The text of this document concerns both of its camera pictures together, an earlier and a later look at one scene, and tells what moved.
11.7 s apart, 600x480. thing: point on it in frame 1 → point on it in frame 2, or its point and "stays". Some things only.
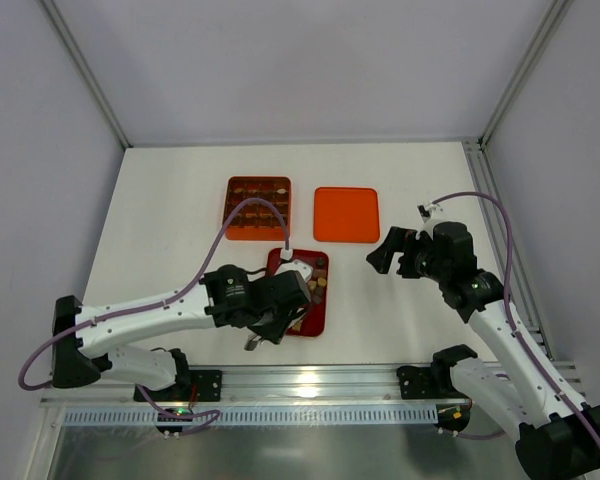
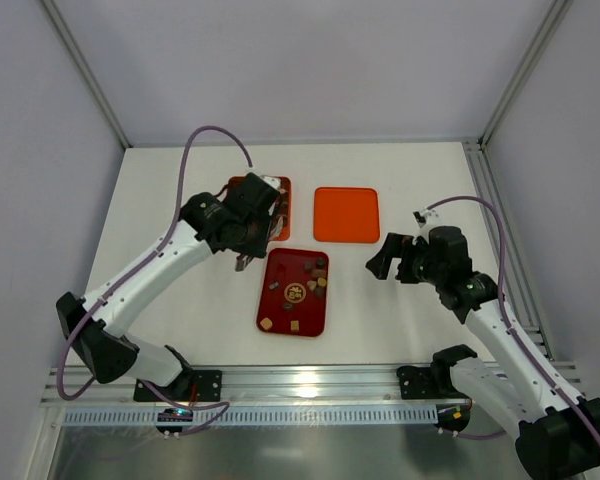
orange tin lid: (348, 215) stays
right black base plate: (427, 381) stays
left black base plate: (198, 386) stays
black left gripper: (272, 325) → (262, 240)
